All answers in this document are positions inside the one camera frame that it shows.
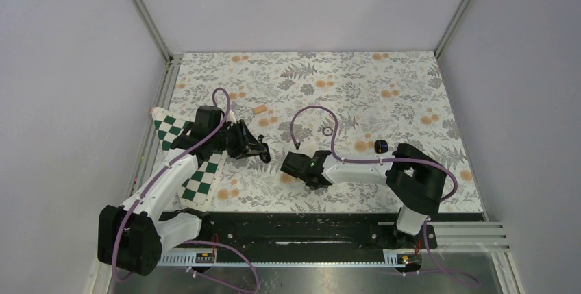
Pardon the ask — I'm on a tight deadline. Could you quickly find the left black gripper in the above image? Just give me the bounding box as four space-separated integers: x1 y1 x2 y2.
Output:
211 119 266 159

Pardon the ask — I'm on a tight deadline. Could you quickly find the purple cable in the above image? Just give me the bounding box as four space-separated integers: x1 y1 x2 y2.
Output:
289 104 481 289
111 87 262 294

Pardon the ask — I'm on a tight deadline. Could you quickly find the small wooden block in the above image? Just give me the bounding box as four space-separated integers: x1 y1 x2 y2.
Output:
253 105 268 114

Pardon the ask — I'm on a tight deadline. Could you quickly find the floral patterned table mat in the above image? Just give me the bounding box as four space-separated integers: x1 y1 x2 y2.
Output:
169 51 484 213

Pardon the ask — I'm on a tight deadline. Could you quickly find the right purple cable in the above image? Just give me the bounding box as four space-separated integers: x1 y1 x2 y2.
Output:
289 104 481 289

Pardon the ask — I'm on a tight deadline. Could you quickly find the green white checkered mat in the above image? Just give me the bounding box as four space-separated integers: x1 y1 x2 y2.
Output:
151 107 225 211

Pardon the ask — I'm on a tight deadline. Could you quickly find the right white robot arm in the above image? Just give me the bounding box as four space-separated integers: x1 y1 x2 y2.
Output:
281 143 449 247

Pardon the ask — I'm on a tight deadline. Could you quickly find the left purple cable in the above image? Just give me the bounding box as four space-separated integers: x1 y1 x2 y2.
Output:
111 87 262 294

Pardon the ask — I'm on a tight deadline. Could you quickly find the perforated metal rail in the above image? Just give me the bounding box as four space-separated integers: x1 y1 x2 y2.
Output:
157 249 412 268

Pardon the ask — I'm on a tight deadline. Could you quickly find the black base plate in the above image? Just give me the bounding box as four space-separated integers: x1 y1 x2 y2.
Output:
182 212 438 262

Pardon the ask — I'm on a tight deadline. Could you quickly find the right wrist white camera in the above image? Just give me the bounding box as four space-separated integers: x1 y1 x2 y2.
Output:
297 141 319 158

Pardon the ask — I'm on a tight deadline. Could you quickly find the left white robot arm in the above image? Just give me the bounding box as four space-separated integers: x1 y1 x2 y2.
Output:
97 106 271 276

